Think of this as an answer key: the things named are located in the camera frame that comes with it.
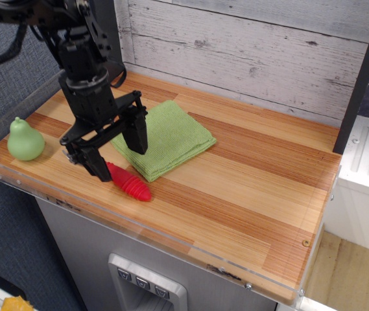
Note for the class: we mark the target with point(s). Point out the dark left frame post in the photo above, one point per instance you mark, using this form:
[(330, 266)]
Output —
[(104, 12)]

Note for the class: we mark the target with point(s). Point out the silver toy fridge cabinet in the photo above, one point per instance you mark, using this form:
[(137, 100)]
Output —
[(86, 244)]

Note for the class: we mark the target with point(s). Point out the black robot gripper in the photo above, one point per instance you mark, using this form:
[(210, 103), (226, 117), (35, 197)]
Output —
[(99, 117)]

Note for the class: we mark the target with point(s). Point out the green folded towel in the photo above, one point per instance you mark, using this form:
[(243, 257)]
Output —
[(174, 137)]

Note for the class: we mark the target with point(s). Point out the silver dispenser button panel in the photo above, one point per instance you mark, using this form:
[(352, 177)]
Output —
[(139, 288)]

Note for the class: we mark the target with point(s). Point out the white plastic sink unit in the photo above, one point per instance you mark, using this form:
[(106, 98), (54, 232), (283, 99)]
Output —
[(347, 212)]

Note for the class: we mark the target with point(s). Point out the dark right frame post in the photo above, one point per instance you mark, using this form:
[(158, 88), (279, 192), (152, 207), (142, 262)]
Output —
[(353, 106)]

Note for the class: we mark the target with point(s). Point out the yellow black object corner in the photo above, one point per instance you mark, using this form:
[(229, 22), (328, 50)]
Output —
[(16, 304)]

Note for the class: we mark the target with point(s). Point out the dark frame post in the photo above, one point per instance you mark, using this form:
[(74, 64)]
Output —
[(353, 106), (104, 12)]

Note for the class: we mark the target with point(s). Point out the green plastic pear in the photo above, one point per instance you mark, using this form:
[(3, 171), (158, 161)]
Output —
[(24, 142)]

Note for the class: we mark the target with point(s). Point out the red handled metal fork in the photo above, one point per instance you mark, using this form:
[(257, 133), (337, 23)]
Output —
[(126, 181)]

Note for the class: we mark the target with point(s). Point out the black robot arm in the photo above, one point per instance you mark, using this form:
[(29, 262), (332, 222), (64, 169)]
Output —
[(81, 49)]

